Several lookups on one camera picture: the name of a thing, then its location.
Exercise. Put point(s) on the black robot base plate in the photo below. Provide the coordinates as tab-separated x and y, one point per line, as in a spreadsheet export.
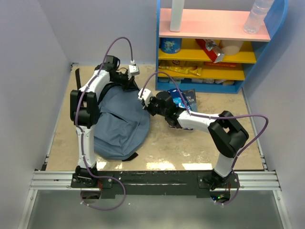
156	183

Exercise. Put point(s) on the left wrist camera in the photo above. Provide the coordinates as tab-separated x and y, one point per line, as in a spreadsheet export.
133	70

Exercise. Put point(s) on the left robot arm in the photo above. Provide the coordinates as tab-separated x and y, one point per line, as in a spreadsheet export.
85	112

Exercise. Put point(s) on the red flat box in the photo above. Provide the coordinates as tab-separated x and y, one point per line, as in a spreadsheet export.
221	64

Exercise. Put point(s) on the blue fabric backpack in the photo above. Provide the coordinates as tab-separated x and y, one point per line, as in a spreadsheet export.
123	125

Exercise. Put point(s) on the white tall bottle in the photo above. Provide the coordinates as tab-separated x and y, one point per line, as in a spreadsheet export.
176	15

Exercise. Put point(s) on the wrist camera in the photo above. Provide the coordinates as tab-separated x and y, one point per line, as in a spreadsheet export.
144	96
133	70

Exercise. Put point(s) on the blue wooden shelf unit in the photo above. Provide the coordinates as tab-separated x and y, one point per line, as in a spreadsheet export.
216	25

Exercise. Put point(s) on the blue dinosaur pencil case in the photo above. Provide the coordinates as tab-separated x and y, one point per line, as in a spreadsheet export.
178	98

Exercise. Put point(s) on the clear plastic water bottle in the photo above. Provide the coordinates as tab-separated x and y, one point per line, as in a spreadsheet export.
257	15

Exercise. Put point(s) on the aluminium rail frame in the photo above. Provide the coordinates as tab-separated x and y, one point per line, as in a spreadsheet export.
257	203

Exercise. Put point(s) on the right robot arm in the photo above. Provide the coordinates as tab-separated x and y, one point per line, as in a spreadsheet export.
227	133

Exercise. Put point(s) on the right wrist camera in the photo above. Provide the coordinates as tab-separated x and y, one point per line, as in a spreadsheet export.
144	96

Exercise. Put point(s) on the white round container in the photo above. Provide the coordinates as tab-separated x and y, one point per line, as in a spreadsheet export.
230	47

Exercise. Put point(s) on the yellow chips bag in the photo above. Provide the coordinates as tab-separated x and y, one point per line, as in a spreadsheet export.
178	66

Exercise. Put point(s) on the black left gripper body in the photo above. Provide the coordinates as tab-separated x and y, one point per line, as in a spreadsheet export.
122	78

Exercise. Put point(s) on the dark blue book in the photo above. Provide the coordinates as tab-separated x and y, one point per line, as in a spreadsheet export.
191	100

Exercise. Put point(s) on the blue snack can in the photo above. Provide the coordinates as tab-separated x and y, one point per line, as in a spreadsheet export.
170	45

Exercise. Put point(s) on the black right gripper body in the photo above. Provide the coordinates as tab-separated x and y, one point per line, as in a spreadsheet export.
153	108

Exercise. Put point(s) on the red silver snack box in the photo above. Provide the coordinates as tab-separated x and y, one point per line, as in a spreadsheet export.
211	49

